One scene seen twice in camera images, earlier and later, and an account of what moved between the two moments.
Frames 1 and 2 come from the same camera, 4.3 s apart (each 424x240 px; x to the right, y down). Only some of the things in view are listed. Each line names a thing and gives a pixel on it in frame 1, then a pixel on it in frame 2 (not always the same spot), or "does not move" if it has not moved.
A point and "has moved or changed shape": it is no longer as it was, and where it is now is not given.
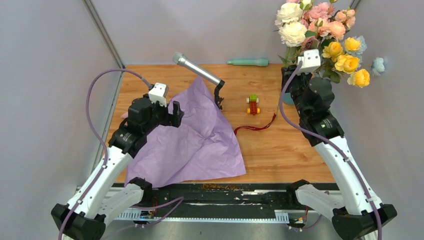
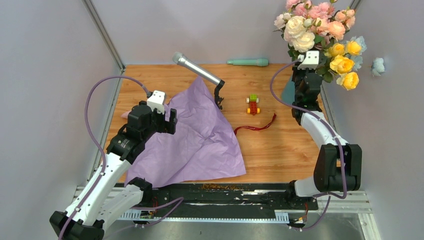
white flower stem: x=292 y=32 has moved or changed shape
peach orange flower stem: x=344 y=19 does not move
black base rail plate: x=230 y=197 does not move
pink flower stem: x=322 y=10 does not move
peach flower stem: x=318 y=30 has moved or changed shape
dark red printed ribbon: x=254 y=128 does not move
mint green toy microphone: x=260 y=62 does not move
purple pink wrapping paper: x=201 y=146 does not move
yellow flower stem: x=347 y=63 has moved or changed shape
